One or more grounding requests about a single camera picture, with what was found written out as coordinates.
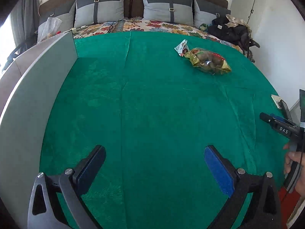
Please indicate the grey curtain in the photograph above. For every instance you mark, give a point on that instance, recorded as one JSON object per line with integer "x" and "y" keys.
{"x": 26, "y": 12}

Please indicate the grey pillow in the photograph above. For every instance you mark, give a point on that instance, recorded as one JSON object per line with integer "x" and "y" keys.
{"x": 164, "y": 9}
{"x": 64, "y": 19}
{"x": 207, "y": 12}
{"x": 102, "y": 12}

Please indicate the beige patterned cloth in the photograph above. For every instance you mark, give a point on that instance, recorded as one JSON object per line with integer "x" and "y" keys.
{"x": 234, "y": 20}

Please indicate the person's right hand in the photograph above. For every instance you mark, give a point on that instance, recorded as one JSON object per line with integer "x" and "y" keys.
{"x": 294, "y": 158}

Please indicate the white plastic bag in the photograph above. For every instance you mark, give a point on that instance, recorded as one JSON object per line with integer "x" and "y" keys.
{"x": 51, "y": 26}

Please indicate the black clothes pile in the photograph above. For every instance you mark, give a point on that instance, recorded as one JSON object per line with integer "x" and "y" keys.
{"x": 226, "y": 31}

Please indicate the beige phone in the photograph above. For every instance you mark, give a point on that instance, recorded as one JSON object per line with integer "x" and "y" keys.
{"x": 276, "y": 100}

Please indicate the small green cloth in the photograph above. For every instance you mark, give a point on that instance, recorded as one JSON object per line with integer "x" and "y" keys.
{"x": 204, "y": 26}

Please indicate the brown headboard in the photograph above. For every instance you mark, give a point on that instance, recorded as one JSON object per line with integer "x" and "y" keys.
{"x": 129, "y": 7}

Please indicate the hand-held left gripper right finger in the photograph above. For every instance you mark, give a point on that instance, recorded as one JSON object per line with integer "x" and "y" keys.
{"x": 218, "y": 169}

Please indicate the small torn wrapper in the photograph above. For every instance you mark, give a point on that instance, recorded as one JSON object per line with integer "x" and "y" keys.
{"x": 182, "y": 47}

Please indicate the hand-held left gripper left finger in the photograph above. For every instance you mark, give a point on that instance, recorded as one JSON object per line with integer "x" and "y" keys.
{"x": 91, "y": 169}

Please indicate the floral bedsheet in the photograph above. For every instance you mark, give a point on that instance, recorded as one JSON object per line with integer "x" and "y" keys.
{"x": 162, "y": 26}

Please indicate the grey board panel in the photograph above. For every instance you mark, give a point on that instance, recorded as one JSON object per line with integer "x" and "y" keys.
{"x": 28, "y": 100}

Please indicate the black phone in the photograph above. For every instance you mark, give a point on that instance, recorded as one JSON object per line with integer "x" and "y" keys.
{"x": 284, "y": 107}

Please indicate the gold bag of nuts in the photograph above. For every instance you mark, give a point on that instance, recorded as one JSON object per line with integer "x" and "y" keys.
{"x": 209, "y": 62}

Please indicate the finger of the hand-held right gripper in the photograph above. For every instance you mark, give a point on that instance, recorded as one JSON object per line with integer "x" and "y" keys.
{"x": 278, "y": 118}
{"x": 283, "y": 130}

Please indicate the green blanket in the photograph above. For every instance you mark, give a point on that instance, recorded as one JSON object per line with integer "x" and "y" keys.
{"x": 154, "y": 100}

